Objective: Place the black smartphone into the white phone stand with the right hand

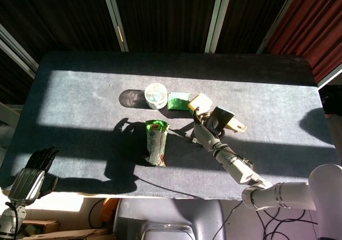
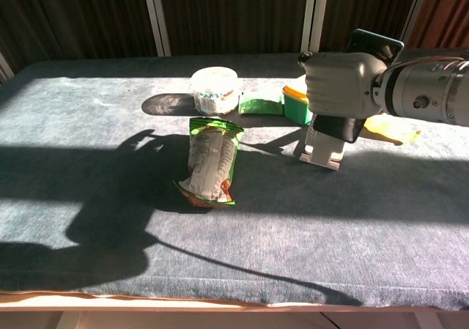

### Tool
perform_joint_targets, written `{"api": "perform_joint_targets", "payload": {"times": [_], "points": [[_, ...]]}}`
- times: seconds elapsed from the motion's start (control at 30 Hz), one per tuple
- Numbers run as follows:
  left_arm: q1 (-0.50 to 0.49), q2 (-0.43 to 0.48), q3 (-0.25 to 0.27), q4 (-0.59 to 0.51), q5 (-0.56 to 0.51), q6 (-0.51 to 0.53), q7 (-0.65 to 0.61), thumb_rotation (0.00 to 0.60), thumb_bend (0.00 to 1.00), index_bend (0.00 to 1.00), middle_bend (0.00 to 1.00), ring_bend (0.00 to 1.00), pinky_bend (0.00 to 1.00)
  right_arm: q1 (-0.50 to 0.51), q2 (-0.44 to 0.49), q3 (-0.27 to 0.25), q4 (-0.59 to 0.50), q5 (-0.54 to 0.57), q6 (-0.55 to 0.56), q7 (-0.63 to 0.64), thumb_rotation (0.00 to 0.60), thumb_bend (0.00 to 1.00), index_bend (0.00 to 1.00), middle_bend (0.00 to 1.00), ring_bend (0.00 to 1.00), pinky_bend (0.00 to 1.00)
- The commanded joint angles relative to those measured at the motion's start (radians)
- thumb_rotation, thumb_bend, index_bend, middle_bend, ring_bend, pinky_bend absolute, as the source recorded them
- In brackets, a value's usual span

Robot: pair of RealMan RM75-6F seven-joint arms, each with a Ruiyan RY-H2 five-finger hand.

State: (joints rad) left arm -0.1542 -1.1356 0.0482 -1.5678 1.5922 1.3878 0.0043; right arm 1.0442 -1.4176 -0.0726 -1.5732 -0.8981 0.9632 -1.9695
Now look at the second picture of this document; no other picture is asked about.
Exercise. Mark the black smartphone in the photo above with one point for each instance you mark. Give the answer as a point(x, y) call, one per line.
point(337, 127)

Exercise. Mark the green and white snack bag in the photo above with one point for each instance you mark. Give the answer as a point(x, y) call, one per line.
point(210, 160)

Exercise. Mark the small green packet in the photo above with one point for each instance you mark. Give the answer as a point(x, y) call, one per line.
point(258, 106)

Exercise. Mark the dark brown curtain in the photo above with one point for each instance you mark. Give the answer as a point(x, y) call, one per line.
point(234, 14)
point(366, 6)
point(73, 14)

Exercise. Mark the green box with orange lid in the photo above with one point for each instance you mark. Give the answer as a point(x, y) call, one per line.
point(295, 109)

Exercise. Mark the clear plastic tub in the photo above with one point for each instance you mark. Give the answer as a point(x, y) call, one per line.
point(214, 87)

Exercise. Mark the red curtain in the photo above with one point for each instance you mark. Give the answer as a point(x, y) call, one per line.
point(447, 14)

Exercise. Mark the grey phone stand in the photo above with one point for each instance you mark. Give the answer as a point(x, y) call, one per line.
point(322, 153)

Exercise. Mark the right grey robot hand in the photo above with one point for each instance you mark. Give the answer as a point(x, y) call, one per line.
point(337, 83)

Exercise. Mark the dark grey table cloth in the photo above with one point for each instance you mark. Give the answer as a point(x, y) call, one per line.
point(91, 98)

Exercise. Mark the white window frame post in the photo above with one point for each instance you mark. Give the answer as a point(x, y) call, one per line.
point(414, 14)
point(157, 14)
point(5, 69)
point(315, 14)

